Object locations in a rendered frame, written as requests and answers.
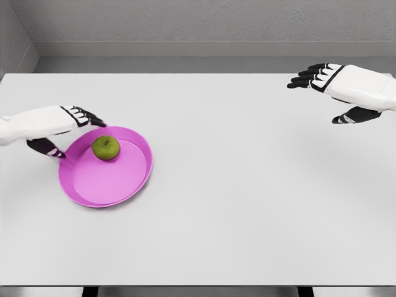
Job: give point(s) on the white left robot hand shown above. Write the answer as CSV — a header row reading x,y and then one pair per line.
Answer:
x,y
46,122

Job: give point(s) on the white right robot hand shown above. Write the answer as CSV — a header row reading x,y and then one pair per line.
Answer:
x,y
352,83

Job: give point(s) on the green apple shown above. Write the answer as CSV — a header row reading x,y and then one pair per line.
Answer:
x,y
105,148

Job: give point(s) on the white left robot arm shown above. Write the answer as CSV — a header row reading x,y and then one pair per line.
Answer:
x,y
9,131

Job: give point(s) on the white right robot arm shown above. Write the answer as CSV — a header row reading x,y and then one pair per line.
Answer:
x,y
393,92

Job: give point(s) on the pink round plate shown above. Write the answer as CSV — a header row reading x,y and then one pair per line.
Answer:
x,y
106,168

